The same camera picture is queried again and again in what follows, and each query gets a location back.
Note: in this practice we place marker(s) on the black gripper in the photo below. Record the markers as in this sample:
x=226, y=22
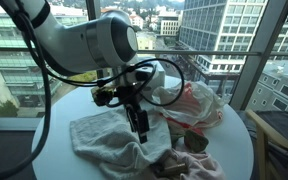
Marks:
x=139, y=120

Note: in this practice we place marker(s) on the white towel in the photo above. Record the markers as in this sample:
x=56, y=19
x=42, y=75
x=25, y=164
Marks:
x=110, y=140

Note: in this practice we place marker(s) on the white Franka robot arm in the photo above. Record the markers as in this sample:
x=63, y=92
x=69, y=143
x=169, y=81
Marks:
x=74, y=43

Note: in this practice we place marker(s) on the brass wooden block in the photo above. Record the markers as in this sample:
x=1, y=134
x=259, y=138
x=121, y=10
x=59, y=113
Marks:
x=172, y=169

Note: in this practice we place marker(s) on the green leaf-shaped cloth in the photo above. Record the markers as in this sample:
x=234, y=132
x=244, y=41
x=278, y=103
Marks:
x=195, y=141

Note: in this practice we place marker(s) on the white red plastic bag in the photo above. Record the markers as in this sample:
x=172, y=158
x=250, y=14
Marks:
x=190, y=103

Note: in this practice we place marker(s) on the pink cloth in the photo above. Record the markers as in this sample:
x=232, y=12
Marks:
x=200, y=166

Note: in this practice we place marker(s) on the metal window railing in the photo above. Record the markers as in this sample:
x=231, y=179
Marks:
x=217, y=53

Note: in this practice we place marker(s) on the wooden chair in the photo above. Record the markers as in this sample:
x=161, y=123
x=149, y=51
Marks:
x=262, y=140

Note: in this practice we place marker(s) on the grey window mullion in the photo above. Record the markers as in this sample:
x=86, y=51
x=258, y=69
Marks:
x=260, y=50

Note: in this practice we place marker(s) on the tape-wrapped wrist camera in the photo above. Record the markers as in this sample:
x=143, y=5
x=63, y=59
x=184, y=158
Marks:
x=100, y=95

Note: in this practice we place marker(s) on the dark window frame post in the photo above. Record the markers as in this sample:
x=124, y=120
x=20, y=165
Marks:
x=92, y=8

